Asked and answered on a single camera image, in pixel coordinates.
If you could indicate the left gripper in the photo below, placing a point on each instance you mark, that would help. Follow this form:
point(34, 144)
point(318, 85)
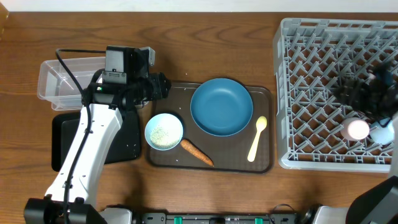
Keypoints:
point(155, 86)

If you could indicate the light blue rice bowl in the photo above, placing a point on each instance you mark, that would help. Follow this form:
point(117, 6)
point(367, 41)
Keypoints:
point(163, 131)

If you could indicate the dark blue plate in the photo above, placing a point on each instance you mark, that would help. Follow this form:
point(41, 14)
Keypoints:
point(221, 107)

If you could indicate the yellow plastic spoon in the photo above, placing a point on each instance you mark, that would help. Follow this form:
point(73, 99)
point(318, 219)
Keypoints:
point(261, 125)

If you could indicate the pink and white cup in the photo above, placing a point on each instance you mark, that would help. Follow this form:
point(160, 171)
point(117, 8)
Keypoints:
point(354, 129)

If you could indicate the light blue cup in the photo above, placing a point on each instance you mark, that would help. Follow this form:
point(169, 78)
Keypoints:
point(382, 135)

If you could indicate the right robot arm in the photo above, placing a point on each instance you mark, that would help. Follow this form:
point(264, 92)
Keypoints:
point(376, 100)

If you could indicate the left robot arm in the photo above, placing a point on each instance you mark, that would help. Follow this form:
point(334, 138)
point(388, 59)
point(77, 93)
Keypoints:
point(108, 115)

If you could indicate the grey dishwasher rack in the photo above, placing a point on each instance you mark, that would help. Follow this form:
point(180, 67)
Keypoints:
point(311, 58)

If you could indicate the orange carrot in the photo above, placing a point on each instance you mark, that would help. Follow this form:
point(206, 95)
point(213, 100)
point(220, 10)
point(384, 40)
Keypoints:
point(188, 146)

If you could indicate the black bin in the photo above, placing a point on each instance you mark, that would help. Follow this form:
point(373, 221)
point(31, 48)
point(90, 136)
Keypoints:
point(126, 145)

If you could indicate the brown serving tray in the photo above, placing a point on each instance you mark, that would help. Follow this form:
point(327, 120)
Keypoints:
point(228, 154)

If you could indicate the clear plastic bin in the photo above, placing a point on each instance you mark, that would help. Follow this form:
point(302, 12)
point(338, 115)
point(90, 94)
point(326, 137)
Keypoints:
point(56, 86)

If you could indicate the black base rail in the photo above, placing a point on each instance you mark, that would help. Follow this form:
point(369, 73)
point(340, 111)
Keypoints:
point(179, 218)

